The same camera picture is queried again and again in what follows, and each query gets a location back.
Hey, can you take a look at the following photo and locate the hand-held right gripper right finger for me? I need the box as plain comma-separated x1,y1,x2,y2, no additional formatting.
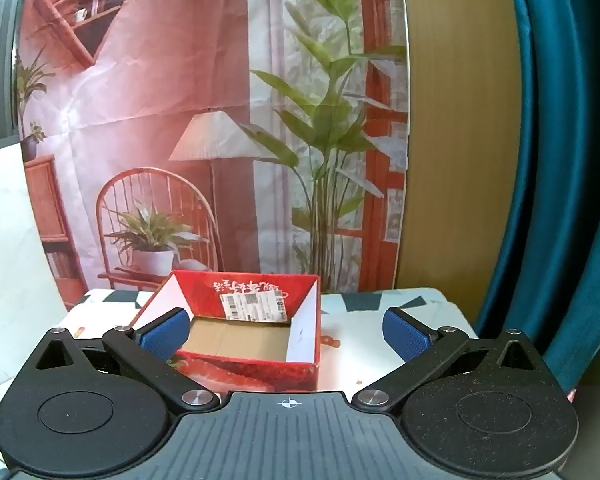
352,306,557,414

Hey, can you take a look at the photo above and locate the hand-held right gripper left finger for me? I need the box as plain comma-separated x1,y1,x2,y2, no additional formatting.
28,307,221,414

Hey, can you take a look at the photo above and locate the red strawberry print cardboard box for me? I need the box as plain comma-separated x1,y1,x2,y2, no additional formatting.
130,270,324,394

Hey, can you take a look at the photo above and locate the cartoon print white tablecloth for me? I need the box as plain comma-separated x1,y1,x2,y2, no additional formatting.
55,287,481,397

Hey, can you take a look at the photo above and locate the wooden board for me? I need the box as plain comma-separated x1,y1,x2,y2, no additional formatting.
396,0,532,295

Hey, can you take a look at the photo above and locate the teal curtain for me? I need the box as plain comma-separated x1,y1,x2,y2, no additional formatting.
474,0,600,392

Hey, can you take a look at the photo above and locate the printed room scene wall tapestry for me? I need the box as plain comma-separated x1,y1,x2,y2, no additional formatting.
14,0,412,311

